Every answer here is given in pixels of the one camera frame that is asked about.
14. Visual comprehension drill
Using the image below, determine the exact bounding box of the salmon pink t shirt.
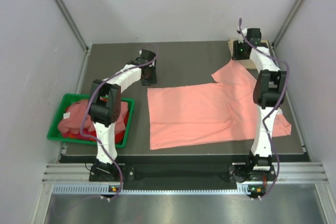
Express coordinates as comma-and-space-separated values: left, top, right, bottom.
146, 60, 292, 151

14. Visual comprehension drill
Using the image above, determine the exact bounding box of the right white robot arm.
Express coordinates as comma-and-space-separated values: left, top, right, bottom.
232, 28, 287, 180

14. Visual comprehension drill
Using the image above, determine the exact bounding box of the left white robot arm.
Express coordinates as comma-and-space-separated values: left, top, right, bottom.
88, 49, 157, 180

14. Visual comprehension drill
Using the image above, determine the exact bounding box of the dusty pink shirt in bin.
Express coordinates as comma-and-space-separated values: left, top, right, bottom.
58, 99, 129, 138

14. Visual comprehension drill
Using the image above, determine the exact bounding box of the green plastic bin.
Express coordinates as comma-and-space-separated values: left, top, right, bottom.
47, 93, 135, 148

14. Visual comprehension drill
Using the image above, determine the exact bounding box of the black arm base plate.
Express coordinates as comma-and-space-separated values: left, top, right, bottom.
89, 162, 275, 190

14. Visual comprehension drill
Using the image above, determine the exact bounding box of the aluminium frame rail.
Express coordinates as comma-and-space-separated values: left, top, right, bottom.
42, 162, 328, 184

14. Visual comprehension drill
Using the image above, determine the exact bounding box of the slotted grey cable duct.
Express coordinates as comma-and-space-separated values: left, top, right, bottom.
52, 184, 251, 195

